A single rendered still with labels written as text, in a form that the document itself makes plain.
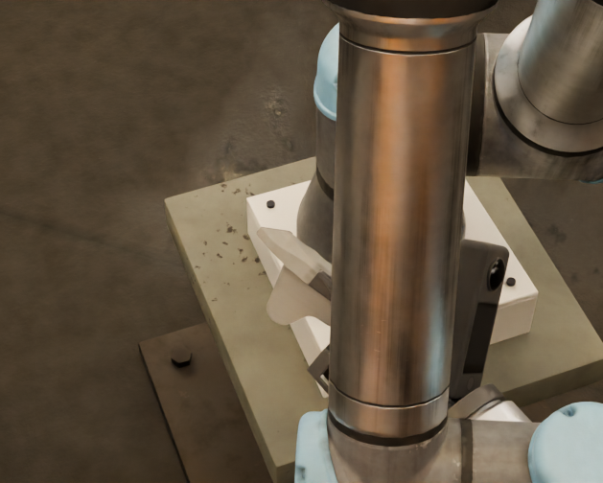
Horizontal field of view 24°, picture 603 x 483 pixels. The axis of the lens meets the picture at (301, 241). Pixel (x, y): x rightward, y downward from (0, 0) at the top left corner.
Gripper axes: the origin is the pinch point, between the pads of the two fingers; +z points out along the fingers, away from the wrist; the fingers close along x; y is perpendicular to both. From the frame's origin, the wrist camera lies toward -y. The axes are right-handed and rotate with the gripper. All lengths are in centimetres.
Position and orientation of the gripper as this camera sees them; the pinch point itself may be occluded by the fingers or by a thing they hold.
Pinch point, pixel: (315, 222)
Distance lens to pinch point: 108.5
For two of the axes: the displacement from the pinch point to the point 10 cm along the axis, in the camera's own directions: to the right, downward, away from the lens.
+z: -6.2, -6.8, 4.0
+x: 5.2, 0.2, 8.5
